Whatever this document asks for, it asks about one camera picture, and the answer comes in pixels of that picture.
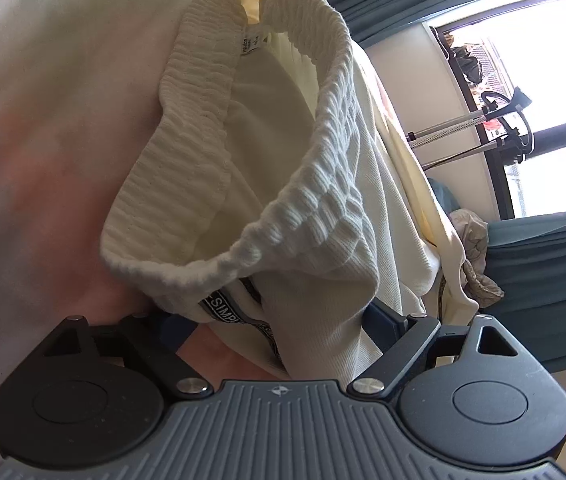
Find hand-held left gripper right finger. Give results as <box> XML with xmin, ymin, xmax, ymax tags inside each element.
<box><xmin>347</xmin><ymin>302</ymin><xmax>518</xmax><ymax>400</ymax></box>

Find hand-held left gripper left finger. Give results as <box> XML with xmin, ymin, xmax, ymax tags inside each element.
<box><xmin>43</xmin><ymin>312</ymin><xmax>214</xmax><ymax>401</ymax></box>

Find white ribbed pants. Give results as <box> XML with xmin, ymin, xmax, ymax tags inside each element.
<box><xmin>100</xmin><ymin>0</ymin><xmax>481</xmax><ymax>381</ymax></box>

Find crumpled grey quilt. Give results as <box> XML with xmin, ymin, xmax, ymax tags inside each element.
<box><xmin>448</xmin><ymin>209</ymin><xmax>506</xmax><ymax>306</ymax></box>

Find teal pillow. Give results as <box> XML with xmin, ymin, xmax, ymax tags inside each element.
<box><xmin>433</xmin><ymin>180</ymin><xmax>458</xmax><ymax>221</ymax></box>

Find garment steamer stand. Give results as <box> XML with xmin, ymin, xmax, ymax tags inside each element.
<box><xmin>405</xmin><ymin>87</ymin><xmax>536</xmax><ymax>171</ymax></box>

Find dark clutter on windowsill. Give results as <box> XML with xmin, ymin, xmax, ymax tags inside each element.
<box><xmin>445</xmin><ymin>30</ymin><xmax>486</xmax><ymax>86</ymax></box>

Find window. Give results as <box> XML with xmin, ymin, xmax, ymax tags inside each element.
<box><xmin>430</xmin><ymin>0</ymin><xmax>566</xmax><ymax>221</ymax></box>

